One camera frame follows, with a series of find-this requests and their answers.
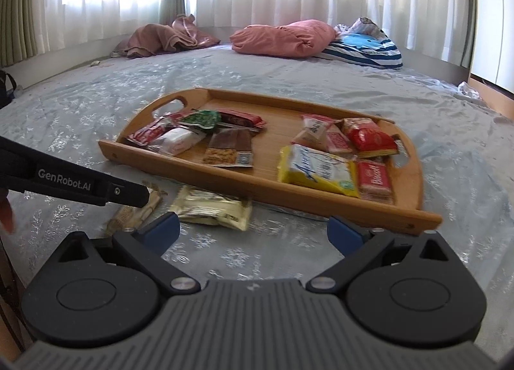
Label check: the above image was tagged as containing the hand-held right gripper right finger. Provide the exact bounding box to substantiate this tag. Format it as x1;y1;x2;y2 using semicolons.
306;216;463;294

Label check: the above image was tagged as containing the light blue snowflake bedspread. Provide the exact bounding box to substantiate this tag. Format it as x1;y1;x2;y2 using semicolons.
0;46;514;338

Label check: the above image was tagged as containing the clear plastic wrapper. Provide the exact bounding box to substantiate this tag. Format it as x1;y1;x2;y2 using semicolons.
457;81;487;102

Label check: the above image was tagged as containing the orange and white snack packet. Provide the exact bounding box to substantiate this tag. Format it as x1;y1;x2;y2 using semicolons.
291;113;342;150

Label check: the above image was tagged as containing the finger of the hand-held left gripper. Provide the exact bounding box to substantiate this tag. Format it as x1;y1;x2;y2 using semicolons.
105;181;152;209

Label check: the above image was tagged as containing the long red sachet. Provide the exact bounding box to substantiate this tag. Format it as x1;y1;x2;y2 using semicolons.
126;112;186;148

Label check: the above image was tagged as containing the red biscuit packet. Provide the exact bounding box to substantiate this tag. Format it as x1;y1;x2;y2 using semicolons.
356;158;394;204

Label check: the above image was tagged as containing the green snack packet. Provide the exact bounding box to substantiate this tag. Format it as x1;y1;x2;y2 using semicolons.
178;110;222;130

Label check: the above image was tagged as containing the brown almond snack packet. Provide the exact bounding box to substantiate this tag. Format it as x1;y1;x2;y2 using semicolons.
202;128;254;168

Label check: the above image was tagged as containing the dusty pink garment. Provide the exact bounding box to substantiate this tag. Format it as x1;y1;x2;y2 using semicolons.
112;14;221;59

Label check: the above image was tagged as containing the wooden tray with handles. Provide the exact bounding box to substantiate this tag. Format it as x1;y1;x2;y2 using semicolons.
99;88;443;231

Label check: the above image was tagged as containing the wooden bed frame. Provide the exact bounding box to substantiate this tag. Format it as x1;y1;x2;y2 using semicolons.
467;74;514;122

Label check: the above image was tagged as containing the large red snack bag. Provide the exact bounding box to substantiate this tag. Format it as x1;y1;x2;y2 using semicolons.
341;117;398;158

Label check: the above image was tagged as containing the person's left hand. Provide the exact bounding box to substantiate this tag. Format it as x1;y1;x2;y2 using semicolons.
0;189;16;234

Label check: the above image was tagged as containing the white patterned cloth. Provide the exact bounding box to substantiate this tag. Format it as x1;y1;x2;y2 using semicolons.
335;16;388;40

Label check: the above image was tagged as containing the blue striped plush pillow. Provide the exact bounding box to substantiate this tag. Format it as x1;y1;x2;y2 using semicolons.
315;30;404;70

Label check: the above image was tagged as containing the black bag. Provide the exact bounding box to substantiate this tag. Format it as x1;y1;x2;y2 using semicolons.
0;69;19;110

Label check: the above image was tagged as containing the small white candy packet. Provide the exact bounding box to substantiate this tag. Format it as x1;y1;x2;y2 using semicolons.
148;127;206;156

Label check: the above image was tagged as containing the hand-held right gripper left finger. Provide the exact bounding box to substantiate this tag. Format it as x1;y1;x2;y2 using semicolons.
44;212;201;296

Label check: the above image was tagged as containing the clear red wafer packet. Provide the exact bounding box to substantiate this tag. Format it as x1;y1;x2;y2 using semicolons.
323;131;356;158

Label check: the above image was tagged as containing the pink pillow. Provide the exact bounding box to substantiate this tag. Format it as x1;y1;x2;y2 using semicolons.
229;19;338;58

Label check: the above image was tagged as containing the yellow snack packet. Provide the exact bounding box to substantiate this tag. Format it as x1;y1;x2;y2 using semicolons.
277;144;360;198

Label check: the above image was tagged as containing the cream gold snack packet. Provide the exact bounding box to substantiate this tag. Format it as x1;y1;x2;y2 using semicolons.
168;185;253;231

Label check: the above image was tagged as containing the dark red chocolate bar packet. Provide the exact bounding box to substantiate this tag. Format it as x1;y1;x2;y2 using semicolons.
216;108;268;132

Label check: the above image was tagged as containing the white wardrobe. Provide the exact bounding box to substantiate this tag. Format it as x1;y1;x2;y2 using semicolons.
467;0;514;94

